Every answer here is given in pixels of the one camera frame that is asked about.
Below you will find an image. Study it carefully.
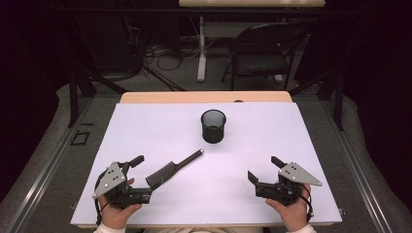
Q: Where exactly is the person's left hand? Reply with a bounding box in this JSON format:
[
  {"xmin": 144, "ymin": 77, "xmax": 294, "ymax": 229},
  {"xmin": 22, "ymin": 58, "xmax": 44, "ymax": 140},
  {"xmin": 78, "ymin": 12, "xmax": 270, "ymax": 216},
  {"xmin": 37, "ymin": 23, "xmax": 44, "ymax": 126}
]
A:
[{"xmin": 97, "ymin": 195, "xmax": 144, "ymax": 231}]

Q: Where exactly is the black folding chair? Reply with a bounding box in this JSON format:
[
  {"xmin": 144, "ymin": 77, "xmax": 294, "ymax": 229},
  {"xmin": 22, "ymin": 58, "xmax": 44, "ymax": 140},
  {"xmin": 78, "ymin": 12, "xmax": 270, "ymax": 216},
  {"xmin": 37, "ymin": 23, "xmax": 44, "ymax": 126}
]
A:
[{"xmin": 221, "ymin": 22, "xmax": 309, "ymax": 91}]

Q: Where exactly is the wooden table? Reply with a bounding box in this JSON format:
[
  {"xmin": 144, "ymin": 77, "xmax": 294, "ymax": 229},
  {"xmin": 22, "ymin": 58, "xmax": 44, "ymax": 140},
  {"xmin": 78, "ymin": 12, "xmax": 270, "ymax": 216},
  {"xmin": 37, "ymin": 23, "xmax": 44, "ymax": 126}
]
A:
[{"xmin": 120, "ymin": 90, "xmax": 294, "ymax": 105}]

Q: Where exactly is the black marker pen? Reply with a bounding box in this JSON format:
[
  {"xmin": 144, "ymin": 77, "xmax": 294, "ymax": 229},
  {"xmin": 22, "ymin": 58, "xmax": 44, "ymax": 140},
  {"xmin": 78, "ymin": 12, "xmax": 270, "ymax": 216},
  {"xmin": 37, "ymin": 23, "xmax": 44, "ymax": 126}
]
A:
[{"xmin": 145, "ymin": 148, "xmax": 205, "ymax": 191}]

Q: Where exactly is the metal floor rail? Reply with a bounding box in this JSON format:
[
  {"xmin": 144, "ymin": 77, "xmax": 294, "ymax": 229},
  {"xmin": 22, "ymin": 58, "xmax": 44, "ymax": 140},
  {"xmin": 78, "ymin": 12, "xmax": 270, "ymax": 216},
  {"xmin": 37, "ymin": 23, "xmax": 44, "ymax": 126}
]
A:
[
  {"xmin": 4, "ymin": 96, "xmax": 95, "ymax": 233},
  {"xmin": 320, "ymin": 98, "xmax": 395, "ymax": 233}
]

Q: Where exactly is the person's right hand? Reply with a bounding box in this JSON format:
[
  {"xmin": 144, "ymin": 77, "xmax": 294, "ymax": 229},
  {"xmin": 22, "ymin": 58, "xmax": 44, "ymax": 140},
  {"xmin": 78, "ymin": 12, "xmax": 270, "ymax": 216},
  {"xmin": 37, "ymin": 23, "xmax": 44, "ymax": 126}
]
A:
[{"xmin": 265, "ymin": 183, "xmax": 313, "ymax": 232}]

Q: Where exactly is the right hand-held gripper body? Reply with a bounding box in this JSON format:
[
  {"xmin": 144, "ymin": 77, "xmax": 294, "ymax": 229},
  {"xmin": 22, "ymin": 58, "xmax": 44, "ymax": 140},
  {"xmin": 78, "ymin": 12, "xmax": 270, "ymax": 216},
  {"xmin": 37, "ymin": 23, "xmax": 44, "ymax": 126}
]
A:
[{"xmin": 255, "ymin": 161, "xmax": 324, "ymax": 207}]

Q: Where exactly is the bundle of floor cables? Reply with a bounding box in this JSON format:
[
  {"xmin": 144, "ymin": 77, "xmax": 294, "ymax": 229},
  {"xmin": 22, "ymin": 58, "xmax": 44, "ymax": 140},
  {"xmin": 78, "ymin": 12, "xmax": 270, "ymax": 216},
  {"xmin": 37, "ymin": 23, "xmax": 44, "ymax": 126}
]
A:
[{"xmin": 142, "ymin": 42, "xmax": 202, "ymax": 72}]

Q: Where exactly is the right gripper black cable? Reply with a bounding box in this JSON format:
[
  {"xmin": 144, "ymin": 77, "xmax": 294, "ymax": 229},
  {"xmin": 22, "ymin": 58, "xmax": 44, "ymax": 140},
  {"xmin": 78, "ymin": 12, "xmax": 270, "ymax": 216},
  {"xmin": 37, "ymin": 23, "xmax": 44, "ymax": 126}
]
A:
[{"xmin": 291, "ymin": 185, "xmax": 315, "ymax": 222}]

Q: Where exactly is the white-legged desk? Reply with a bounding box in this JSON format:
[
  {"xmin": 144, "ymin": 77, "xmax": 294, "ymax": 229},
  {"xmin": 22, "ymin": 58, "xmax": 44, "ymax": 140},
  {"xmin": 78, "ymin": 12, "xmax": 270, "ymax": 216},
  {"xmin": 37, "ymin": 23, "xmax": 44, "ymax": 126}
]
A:
[{"xmin": 178, "ymin": 0, "xmax": 326, "ymax": 83}]

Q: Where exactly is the black metal stand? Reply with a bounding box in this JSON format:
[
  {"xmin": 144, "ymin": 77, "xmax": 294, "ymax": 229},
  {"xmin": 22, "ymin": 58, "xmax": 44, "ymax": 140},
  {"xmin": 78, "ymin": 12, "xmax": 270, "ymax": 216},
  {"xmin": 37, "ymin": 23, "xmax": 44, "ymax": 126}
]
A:
[
  {"xmin": 67, "ymin": 67, "xmax": 129, "ymax": 129},
  {"xmin": 288, "ymin": 69, "xmax": 345, "ymax": 132}
]

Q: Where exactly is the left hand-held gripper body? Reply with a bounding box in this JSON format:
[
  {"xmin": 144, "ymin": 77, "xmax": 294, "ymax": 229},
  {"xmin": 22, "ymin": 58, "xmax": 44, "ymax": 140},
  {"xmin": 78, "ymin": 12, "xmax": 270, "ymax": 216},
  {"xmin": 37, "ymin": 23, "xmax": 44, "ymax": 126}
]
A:
[{"xmin": 92, "ymin": 161, "xmax": 154, "ymax": 210}]

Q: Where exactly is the black mesh cup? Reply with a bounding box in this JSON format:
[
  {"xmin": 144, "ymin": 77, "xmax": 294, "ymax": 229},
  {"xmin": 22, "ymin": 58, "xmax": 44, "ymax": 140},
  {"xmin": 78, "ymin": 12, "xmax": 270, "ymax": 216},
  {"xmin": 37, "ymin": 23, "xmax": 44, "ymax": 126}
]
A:
[{"xmin": 200, "ymin": 109, "xmax": 227, "ymax": 145}]

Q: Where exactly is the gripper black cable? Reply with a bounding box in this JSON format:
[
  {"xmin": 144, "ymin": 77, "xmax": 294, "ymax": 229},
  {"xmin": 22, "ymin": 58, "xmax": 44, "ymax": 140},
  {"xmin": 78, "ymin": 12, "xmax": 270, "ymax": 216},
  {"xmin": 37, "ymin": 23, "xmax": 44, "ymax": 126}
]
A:
[
  {"xmin": 291, "ymin": 185, "xmax": 315, "ymax": 222},
  {"xmin": 93, "ymin": 181, "xmax": 106, "ymax": 226}
]

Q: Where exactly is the white table cover sheet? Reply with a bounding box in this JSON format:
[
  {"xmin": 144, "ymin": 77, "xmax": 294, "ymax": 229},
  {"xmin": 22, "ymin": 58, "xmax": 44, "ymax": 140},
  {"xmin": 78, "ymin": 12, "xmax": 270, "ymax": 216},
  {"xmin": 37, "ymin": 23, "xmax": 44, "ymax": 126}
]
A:
[{"xmin": 70, "ymin": 102, "xmax": 343, "ymax": 226}]

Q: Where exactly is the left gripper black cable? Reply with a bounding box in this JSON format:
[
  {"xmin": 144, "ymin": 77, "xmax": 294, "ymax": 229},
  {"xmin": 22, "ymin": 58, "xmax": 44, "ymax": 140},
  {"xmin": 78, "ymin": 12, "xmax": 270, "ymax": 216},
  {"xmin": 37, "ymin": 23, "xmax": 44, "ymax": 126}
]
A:
[{"xmin": 93, "ymin": 181, "xmax": 106, "ymax": 226}]

